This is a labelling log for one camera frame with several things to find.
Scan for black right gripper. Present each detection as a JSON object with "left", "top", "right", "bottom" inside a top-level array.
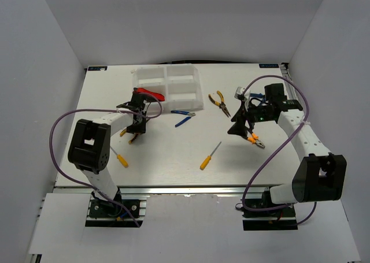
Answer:
[{"left": 227, "top": 100, "right": 273, "bottom": 137}]

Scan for orange black combination pliers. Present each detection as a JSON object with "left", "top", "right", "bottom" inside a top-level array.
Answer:
[{"left": 247, "top": 133, "right": 265, "bottom": 149}]

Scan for yellow long nose pliers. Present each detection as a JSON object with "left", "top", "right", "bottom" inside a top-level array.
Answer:
[{"left": 119, "top": 128, "right": 142, "bottom": 145}]

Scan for yellow handle screwdriver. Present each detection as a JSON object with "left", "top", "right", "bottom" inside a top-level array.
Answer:
[
  {"left": 199, "top": 141, "right": 222, "bottom": 171},
  {"left": 110, "top": 146, "right": 128, "bottom": 168}
]

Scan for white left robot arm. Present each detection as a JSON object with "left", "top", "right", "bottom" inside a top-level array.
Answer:
[{"left": 68, "top": 88, "right": 156, "bottom": 216}]

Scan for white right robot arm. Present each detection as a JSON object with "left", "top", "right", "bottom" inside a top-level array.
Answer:
[{"left": 228, "top": 83, "right": 347, "bottom": 216}]

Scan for white compartment tray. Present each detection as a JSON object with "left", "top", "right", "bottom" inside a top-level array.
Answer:
[{"left": 132, "top": 64, "right": 204, "bottom": 113}]

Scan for blue sticker left corner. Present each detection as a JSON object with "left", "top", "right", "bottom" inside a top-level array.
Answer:
[{"left": 87, "top": 66, "right": 108, "bottom": 72}]

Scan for blue sticker corner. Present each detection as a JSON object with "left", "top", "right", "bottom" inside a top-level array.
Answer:
[
  {"left": 259, "top": 64, "right": 280, "bottom": 68},
  {"left": 87, "top": 66, "right": 108, "bottom": 72}
]

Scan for blue sticker right corner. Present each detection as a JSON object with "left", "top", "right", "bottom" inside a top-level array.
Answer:
[{"left": 259, "top": 64, "right": 280, "bottom": 68}]

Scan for blue handled cutters right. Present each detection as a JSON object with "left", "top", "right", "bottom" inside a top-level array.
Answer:
[{"left": 250, "top": 93, "right": 264, "bottom": 99}]

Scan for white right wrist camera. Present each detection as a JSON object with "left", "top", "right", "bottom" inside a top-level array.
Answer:
[{"left": 234, "top": 87, "right": 251, "bottom": 110}]

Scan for blue wire cutters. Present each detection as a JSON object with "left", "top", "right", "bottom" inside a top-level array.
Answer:
[{"left": 170, "top": 110, "right": 197, "bottom": 128}]

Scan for aluminium rail front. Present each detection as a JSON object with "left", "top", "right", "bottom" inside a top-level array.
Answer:
[{"left": 53, "top": 184, "right": 295, "bottom": 197}]

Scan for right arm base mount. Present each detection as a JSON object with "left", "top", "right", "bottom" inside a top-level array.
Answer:
[{"left": 235, "top": 188, "right": 298, "bottom": 231}]

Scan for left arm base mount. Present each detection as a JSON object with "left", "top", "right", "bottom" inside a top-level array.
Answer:
[{"left": 85, "top": 195, "right": 146, "bottom": 228}]

